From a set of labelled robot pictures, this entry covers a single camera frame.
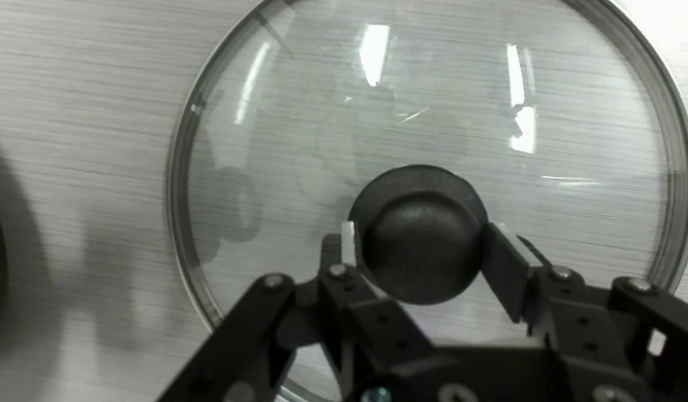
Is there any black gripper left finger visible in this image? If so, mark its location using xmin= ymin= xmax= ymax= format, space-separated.
xmin=154 ymin=230 xmax=436 ymax=402

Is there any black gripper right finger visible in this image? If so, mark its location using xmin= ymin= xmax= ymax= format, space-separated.
xmin=480 ymin=222 xmax=688 ymax=402

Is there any glass lid with black knob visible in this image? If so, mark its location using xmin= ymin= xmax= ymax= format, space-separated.
xmin=162 ymin=0 xmax=688 ymax=402

